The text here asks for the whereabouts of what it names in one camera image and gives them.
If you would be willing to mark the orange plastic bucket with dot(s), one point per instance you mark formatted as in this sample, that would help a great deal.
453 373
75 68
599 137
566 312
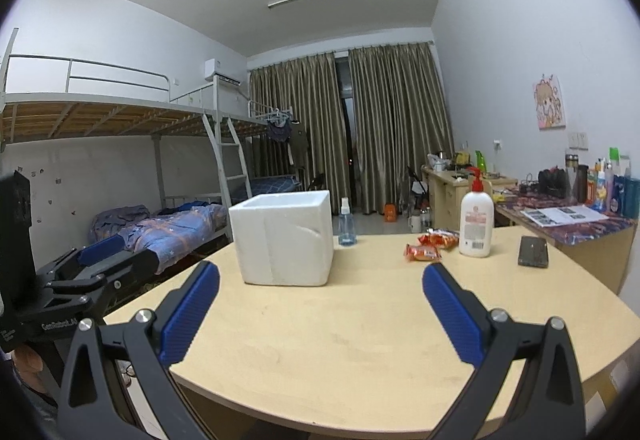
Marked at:
391 213

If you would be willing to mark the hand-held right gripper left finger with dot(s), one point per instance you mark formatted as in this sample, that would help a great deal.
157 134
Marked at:
187 315

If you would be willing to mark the row of toiletry bottles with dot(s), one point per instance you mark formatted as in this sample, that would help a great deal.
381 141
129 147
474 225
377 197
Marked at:
617 190

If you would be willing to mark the dark tumbler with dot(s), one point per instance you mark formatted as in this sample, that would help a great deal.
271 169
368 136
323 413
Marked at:
583 185

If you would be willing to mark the clear blue spray bottle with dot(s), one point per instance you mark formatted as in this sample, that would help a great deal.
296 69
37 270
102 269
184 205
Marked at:
346 227

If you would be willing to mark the red snack packet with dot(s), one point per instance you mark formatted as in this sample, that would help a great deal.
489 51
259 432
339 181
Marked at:
440 237
424 253

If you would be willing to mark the cartoon wall poster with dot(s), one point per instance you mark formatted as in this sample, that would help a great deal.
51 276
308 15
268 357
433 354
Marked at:
549 102

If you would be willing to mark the steel thermos flask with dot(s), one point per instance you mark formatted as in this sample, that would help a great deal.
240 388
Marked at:
571 175

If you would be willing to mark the white foam box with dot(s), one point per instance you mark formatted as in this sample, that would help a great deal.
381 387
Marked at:
280 240

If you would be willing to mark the blue patterned quilt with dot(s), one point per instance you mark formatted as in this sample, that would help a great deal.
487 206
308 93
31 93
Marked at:
170 230

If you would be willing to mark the black folding stand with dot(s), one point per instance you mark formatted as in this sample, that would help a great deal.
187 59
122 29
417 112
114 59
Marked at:
417 185

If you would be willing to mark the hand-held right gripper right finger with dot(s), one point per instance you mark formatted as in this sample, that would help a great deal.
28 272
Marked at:
455 315

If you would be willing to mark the person's left hand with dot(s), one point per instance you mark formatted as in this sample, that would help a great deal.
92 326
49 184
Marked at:
32 367

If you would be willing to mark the dark blue checked bedding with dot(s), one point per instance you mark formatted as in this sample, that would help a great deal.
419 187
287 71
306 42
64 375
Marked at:
272 184

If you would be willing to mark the white metal ladder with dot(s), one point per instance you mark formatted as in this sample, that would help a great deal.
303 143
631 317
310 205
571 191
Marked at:
235 170

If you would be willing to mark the white lotion pump bottle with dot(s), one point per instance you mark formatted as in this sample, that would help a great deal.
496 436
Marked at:
476 225

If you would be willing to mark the dark hanging clothes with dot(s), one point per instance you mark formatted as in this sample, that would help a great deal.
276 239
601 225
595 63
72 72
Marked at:
290 140

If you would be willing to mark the printed paper sheet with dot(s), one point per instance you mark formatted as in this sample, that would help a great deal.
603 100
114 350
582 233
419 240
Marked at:
565 215

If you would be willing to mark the brown curtain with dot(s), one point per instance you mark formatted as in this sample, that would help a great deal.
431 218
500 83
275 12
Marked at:
400 130
300 135

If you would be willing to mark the black bag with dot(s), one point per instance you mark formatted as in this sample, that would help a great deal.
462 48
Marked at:
552 182

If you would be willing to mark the yellow box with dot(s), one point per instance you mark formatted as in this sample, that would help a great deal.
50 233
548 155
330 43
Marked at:
461 159

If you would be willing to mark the metal bunk bed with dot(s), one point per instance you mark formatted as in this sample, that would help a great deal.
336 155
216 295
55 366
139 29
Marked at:
257 110
75 112

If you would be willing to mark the wooden desk with drawers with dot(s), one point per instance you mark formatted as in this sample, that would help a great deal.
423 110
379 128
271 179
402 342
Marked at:
445 195

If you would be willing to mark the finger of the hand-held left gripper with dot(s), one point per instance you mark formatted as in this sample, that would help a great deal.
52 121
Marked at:
102 248
135 265

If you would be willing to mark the desk with patterned cloth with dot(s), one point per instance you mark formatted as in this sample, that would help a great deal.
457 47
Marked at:
590 245

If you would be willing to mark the wall switch plate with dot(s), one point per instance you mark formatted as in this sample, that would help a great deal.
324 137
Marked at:
579 141

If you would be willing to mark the green translucent container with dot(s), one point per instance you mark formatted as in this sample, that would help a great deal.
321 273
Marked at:
481 161

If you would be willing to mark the black phone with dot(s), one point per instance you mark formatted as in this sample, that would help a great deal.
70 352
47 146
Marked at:
533 251

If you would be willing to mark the white air conditioner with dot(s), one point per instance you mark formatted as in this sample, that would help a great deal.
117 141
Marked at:
221 71

